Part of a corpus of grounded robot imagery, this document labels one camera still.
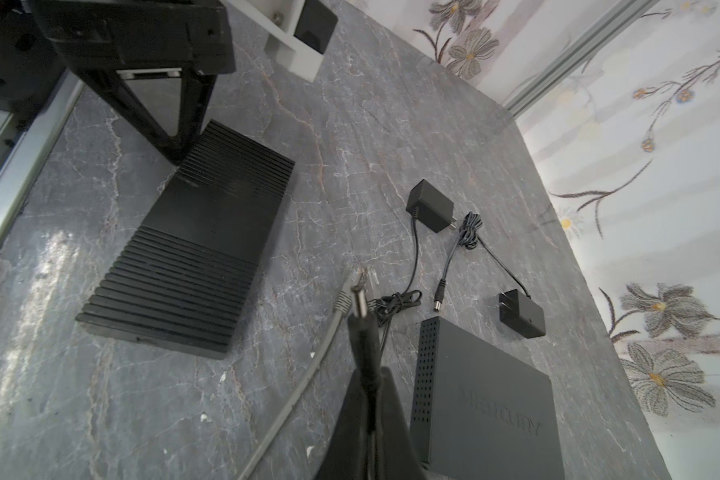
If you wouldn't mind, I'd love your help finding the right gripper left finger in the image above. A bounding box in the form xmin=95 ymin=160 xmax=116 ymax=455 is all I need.
xmin=314 ymin=370 xmax=370 ymax=480

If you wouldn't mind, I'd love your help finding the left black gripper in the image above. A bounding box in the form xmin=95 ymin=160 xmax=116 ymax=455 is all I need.
xmin=27 ymin=1 xmax=236 ymax=162

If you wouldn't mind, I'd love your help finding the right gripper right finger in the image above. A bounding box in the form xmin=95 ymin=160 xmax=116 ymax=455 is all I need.
xmin=374 ymin=367 xmax=426 ymax=480

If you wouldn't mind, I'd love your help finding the black ribbed network switch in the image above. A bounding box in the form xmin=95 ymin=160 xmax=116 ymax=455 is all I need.
xmin=76 ymin=120 xmax=295 ymax=359

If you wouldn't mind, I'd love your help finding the black power adapter with plug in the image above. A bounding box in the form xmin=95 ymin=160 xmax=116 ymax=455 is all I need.
xmin=347 ymin=178 xmax=458 ymax=433

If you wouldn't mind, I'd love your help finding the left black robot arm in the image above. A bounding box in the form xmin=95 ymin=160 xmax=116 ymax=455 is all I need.
xmin=0 ymin=1 xmax=235 ymax=164

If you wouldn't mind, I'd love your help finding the grey ethernet cable upper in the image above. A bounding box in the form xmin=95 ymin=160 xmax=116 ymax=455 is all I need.
xmin=236 ymin=266 xmax=373 ymax=480

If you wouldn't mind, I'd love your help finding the aluminium mounting rail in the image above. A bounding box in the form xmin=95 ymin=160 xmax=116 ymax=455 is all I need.
xmin=0 ymin=70 xmax=84 ymax=247

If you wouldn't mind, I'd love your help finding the black power adapter with cable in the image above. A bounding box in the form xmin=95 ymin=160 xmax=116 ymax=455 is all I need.
xmin=433 ymin=211 xmax=547 ymax=340

